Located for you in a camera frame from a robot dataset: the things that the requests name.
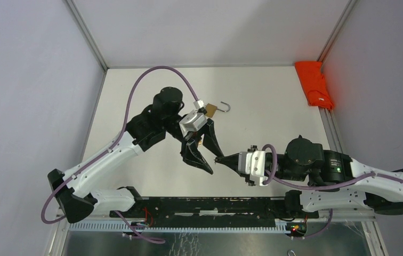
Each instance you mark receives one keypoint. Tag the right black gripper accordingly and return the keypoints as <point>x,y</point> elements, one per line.
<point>233,161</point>

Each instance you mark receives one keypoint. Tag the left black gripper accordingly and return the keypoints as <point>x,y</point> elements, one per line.
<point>190,151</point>

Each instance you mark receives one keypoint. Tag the large brass padlock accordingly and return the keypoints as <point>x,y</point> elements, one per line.
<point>212,109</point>

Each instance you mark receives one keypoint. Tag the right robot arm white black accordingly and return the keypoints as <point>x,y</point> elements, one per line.
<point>320,179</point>

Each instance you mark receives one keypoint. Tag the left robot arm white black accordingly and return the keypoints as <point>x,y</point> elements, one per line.
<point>75,189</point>

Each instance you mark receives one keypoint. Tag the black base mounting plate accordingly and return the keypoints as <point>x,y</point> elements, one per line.
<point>213,212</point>

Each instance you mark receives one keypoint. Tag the orange folded cloth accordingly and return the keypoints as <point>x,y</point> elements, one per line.
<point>314,84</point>

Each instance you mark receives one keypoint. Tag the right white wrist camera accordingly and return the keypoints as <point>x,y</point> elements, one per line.
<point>258,167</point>

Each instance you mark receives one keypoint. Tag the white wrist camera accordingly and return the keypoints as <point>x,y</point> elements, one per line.
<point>258,167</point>
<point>195,120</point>

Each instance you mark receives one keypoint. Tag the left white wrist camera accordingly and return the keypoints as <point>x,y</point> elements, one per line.
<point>195,120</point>

